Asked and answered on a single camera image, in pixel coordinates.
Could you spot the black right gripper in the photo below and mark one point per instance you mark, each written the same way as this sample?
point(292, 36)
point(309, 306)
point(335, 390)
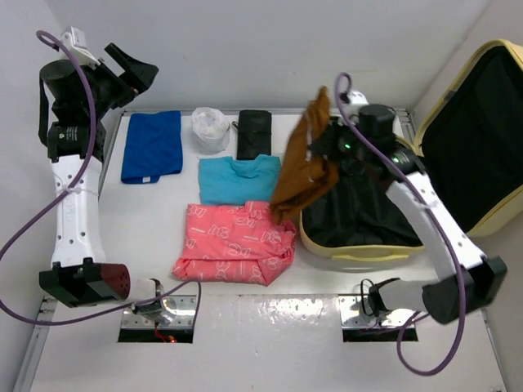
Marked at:
point(326, 147)

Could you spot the brown garment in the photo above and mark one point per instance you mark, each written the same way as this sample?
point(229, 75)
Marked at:
point(304, 177)

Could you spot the pale yellow suitcase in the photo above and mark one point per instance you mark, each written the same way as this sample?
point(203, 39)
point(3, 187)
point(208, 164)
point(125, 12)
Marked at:
point(470, 145)

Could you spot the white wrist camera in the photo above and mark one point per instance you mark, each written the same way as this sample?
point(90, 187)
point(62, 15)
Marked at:
point(353, 99)
point(74, 40)

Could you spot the blue towel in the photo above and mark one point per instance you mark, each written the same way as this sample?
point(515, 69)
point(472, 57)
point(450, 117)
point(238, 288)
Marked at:
point(153, 148)

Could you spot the pink patterned garment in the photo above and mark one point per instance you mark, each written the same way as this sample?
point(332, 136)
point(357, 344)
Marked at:
point(235, 245)

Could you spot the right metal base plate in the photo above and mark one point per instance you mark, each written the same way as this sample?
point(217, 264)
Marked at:
point(353, 317)

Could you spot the metal base plate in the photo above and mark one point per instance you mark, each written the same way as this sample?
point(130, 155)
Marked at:
point(353, 317)
point(171, 312)

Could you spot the turquoise t-shirt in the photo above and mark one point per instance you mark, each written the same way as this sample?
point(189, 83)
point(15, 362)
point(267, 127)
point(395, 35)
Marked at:
point(228, 181)

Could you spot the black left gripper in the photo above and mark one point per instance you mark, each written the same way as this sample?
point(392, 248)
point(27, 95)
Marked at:
point(129, 85)

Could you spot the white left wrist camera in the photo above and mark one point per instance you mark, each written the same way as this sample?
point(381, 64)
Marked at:
point(74, 40)

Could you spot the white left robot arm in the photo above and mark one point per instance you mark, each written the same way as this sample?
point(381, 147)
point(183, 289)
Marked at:
point(80, 274)

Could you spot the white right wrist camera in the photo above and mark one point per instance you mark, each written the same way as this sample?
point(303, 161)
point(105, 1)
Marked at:
point(353, 99)

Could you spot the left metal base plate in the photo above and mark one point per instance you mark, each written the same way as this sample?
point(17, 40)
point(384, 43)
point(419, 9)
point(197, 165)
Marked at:
point(171, 312)

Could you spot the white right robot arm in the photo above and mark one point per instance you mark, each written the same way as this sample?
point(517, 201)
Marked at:
point(466, 278)

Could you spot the white plastic bag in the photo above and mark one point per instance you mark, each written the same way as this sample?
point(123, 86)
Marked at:
point(211, 129)

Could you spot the black pouch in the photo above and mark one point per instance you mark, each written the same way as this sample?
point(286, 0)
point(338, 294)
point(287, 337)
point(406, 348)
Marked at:
point(254, 134)

